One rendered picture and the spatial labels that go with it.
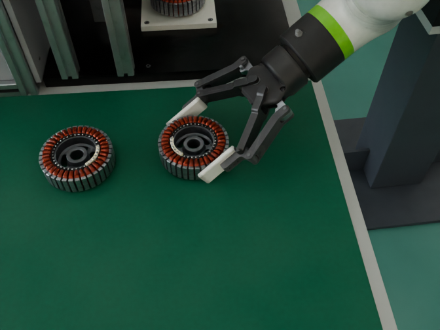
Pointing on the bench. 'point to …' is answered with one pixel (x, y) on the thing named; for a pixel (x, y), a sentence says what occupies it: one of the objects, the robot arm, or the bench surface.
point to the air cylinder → (97, 10)
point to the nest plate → (160, 21)
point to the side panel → (14, 62)
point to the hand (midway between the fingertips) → (194, 145)
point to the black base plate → (169, 43)
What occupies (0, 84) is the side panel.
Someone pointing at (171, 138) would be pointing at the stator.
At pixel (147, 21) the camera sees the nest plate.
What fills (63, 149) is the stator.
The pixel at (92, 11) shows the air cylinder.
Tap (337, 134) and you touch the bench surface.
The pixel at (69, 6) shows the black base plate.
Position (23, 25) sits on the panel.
